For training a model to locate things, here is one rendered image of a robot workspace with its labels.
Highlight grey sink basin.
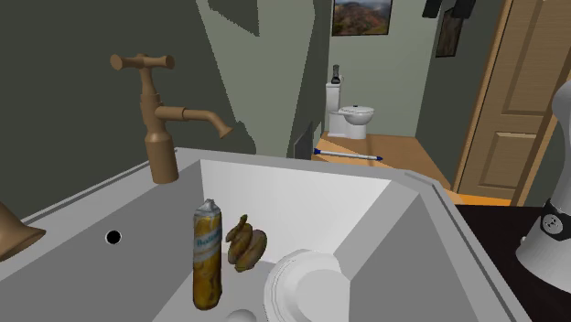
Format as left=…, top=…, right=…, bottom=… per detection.
left=0, top=146, right=534, bottom=322

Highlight white toilet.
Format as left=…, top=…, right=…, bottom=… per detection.
left=325, top=81, right=376, bottom=141

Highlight yellow spray can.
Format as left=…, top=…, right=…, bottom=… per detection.
left=191, top=199, right=223, bottom=311

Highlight black wall picture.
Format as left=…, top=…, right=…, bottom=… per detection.
left=421, top=0, right=443, bottom=19

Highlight dark framed wall picture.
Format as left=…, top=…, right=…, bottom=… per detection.
left=435, top=7, right=465, bottom=59

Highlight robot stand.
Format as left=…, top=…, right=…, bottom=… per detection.
left=454, top=203, right=571, bottom=322

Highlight white round object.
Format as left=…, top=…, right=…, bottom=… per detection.
left=224, top=308, right=258, bottom=322

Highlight white pen with blue ends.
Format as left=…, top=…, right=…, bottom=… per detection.
left=313, top=148, right=383, bottom=162

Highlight wooden door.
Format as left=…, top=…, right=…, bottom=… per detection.
left=451, top=0, right=571, bottom=208

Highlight brown cross-handle tap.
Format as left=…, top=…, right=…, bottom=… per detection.
left=109, top=53, right=234, bottom=186

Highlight brown banana bunch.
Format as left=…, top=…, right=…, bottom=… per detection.
left=224, top=214, right=269, bottom=274

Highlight white plate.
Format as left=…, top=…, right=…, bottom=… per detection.
left=263, top=249, right=351, bottom=322

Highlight landscape wall picture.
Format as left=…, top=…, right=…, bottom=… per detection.
left=331, top=0, right=394, bottom=38

